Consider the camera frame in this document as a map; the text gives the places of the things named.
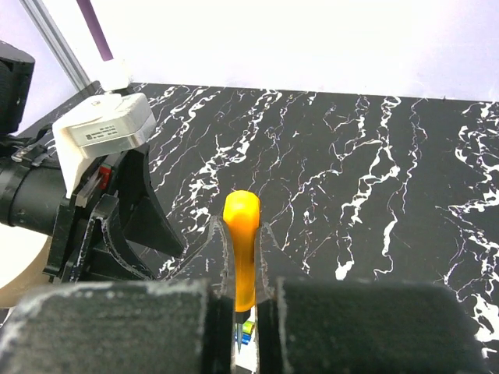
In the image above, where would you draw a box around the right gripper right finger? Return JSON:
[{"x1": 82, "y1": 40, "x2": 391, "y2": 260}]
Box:
[{"x1": 255, "y1": 222, "x2": 310, "y2": 304}]

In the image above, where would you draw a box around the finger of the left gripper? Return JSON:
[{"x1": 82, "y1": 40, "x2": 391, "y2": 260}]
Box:
[
  {"x1": 117, "y1": 143, "x2": 184, "y2": 257},
  {"x1": 88, "y1": 194, "x2": 155, "y2": 281}
]

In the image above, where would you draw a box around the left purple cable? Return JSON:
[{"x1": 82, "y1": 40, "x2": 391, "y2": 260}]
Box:
[{"x1": 76, "y1": 0, "x2": 115, "y2": 62}]

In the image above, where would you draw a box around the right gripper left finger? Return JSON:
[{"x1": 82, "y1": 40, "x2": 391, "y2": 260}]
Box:
[{"x1": 173, "y1": 216, "x2": 235, "y2": 304}]

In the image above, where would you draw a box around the beige ceramic bowl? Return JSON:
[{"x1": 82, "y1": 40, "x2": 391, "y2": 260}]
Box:
[{"x1": 1, "y1": 224, "x2": 51, "y2": 309}]

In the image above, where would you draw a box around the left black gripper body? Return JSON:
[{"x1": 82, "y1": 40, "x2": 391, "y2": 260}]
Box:
[{"x1": 1, "y1": 156, "x2": 117, "y2": 283}]

